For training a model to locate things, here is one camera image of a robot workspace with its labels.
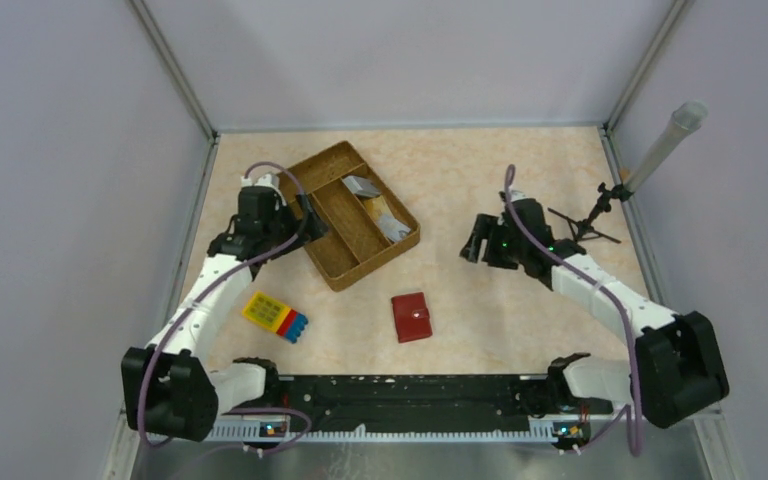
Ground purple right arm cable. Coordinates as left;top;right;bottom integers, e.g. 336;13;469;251
503;164;646;458

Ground brown woven divided tray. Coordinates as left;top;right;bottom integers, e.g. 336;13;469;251
287;141;421;292

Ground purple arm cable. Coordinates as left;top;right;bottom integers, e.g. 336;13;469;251
503;164;646;458
137;161;314;458

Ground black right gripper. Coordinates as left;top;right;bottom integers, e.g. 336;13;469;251
461;213;527;270

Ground yellow red blue toy block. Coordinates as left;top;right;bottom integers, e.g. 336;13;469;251
242;291;309;344

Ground gold cards in tray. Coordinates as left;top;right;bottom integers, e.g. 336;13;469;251
362;196;412;243

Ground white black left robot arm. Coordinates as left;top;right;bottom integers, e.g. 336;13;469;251
121;174;328;441

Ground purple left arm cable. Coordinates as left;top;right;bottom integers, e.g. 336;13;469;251
137;161;314;458

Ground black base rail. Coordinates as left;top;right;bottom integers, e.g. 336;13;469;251
244;374;614;442

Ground black mini tripod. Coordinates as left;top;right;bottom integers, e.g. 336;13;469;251
548;182;633;244

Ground grey credit cards stack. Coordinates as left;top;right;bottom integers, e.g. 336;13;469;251
341;175;382;198

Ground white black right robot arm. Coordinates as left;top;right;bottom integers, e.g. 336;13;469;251
460;190;731;429

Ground red leather card holder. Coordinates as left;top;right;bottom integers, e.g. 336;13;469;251
391;292;433;343

